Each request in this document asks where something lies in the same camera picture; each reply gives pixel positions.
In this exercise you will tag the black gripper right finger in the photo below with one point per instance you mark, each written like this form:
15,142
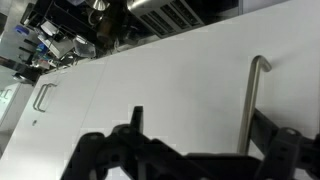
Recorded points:
285,150

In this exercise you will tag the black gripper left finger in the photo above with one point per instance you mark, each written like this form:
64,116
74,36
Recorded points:
126,147

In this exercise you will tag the white cupboard door far right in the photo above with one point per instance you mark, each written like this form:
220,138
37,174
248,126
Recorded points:
49,127

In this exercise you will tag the white cupboard door right-centre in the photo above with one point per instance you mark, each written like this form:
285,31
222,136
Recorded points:
192,87

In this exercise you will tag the steel four-slot toaster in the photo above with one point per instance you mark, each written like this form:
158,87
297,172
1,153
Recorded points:
165,17

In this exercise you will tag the steel handle right-centre door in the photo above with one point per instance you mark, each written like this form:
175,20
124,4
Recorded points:
258,64

